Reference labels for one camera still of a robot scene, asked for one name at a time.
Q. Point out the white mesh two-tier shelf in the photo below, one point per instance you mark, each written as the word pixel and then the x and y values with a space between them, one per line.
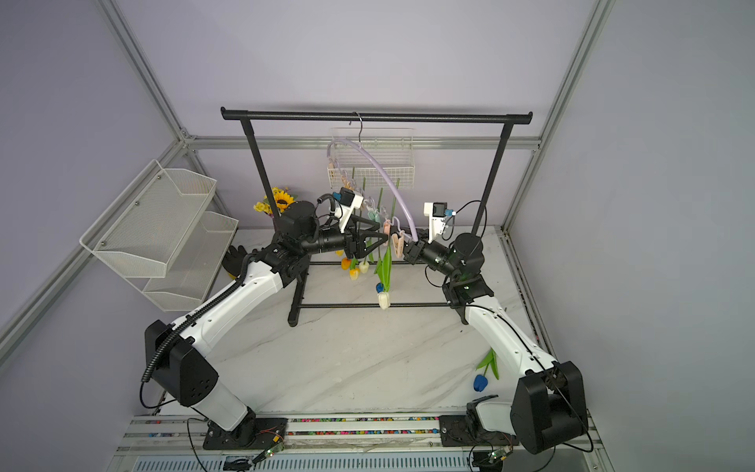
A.
pixel 162 237

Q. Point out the white tulip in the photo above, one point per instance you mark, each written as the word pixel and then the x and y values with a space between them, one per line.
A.
pixel 386 277

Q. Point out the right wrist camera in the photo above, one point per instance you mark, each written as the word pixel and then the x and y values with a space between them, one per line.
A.
pixel 438 214

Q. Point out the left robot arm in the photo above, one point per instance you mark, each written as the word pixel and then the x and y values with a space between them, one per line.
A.
pixel 177 353

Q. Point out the white wire wall basket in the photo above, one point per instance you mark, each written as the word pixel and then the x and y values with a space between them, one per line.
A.
pixel 392 148

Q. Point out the purple clip hanger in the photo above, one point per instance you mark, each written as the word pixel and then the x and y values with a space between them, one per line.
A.
pixel 379 165

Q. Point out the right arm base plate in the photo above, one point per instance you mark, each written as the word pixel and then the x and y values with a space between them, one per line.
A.
pixel 486 421

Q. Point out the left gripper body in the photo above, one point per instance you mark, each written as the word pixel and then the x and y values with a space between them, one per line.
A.
pixel 351 249

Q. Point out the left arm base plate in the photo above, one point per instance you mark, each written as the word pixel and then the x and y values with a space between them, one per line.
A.
pixel 257 434

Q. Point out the pale yellow tulip front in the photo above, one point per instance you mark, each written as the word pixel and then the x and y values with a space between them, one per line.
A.
pixel 364 265

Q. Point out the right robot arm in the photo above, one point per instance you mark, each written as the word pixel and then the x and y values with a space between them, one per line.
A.
pixel 548 407

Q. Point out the sunflower bouquet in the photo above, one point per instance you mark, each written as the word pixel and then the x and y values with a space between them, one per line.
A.
pixel 282 199

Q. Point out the aluminium front rail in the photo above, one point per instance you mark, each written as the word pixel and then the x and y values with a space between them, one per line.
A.
pixel 344 442

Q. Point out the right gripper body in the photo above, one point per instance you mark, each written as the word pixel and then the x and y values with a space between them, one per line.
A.
pixel 438 257

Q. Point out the black clothes rack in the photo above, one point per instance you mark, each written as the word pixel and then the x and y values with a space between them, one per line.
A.
pixel 247 118

